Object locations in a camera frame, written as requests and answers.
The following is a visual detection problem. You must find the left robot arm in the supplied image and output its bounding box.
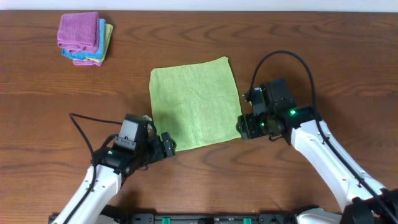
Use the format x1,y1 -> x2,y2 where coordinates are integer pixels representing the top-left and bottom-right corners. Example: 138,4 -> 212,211
53,113 -> 177,224

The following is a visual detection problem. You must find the green microfiber cloth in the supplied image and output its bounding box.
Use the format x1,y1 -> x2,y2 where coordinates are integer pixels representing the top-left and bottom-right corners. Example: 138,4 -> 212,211
149,57 -> 242,151

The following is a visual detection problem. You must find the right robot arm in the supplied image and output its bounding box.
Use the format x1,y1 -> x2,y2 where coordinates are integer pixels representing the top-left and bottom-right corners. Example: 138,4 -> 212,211
236,80 -> 397,223

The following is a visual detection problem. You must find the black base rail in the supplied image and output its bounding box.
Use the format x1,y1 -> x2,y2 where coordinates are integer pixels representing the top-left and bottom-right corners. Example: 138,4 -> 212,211
94,213 -> 299,224

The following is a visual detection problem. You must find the folded yellow-green cloth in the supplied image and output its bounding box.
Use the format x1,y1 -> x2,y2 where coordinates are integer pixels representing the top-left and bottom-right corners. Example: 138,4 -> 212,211
85,24 -> 113,63

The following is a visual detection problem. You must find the folded purple cloth at bottom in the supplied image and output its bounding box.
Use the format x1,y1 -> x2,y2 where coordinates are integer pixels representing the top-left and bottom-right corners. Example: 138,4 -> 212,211
72,60 -> 102,67

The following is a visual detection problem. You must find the folded blue cloth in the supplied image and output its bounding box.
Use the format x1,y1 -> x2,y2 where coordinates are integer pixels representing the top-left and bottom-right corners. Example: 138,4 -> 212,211
62,19 -> 106,60

